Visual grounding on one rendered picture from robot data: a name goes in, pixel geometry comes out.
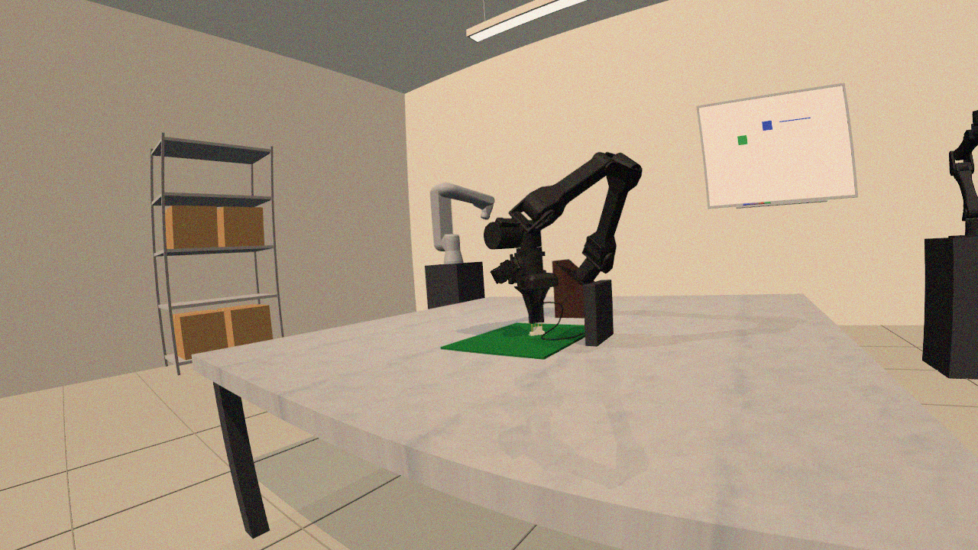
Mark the green circuit board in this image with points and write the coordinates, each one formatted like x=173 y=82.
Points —
x=521 y=340

